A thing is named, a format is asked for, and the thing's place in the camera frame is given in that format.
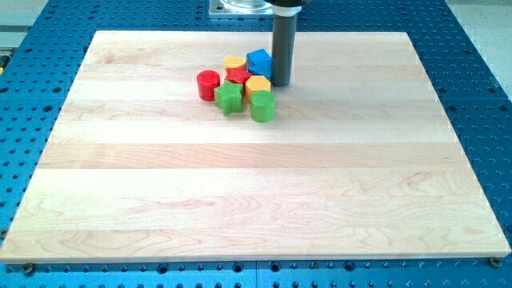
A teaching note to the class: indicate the green cylinder block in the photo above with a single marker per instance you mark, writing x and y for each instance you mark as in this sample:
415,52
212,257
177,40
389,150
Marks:
262,105

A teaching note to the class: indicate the yellow hexagon block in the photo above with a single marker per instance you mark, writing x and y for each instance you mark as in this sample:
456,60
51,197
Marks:
256,83

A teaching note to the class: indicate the green star block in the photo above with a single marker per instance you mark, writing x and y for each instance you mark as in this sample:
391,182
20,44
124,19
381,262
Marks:
228,97

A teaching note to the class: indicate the red star block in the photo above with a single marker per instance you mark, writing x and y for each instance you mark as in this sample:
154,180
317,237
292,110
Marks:
238,76

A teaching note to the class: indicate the red cylinder block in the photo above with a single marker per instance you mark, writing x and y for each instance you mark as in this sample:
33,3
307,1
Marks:
208,81

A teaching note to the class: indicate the blue cube block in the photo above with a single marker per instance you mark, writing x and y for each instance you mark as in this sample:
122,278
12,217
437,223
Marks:
259,62

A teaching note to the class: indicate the yellow heart block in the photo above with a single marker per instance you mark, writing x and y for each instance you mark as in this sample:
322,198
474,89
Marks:
232,62

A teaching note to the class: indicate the wooden board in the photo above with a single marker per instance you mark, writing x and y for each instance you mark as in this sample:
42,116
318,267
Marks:
360,160

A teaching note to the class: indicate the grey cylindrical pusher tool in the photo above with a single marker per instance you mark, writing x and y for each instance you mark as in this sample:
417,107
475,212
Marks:
284,28

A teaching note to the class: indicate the blue perforated table plate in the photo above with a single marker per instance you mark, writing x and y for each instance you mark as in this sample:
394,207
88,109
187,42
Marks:
41,71

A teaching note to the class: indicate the left board clamp screw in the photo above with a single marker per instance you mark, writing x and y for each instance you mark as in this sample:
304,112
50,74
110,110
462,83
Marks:
28,269

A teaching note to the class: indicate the board clamp screw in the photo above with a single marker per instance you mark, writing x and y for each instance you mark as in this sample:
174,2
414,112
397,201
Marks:
28,269
495,262

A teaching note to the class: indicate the right board clamp screw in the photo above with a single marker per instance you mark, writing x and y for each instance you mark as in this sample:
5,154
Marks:
495,262

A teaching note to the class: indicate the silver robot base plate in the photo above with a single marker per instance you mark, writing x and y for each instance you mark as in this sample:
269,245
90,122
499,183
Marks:
227,8

